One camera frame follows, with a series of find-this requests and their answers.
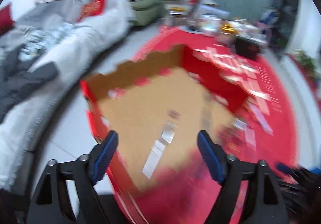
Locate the red round table mat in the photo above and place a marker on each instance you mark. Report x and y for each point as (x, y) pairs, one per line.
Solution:
(262, 129)

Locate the gold lid glass jar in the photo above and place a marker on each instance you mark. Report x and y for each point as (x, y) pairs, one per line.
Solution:
(229, 29)

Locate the black radio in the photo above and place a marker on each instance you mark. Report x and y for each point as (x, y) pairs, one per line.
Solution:
(246, 48)

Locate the dark grey jacket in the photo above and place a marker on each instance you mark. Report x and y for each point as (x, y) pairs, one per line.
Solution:
(17, 83)

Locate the white covered sofa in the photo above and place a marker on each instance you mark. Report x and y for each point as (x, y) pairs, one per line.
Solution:
(42, 57)

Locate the potted green plant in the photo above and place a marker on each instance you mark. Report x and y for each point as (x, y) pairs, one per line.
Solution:
(306, 63)

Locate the red cardboard box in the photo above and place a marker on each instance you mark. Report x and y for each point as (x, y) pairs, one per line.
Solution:
(157, 106)

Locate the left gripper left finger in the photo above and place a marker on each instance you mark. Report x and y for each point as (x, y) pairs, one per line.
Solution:
(50, 202)

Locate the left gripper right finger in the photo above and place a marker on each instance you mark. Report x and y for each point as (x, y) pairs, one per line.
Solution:
(263, 201)

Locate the green armchair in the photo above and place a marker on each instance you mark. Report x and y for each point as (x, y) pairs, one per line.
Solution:
(146, 11)

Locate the red embroidered cushion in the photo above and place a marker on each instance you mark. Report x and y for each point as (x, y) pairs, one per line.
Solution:
(93, 8)

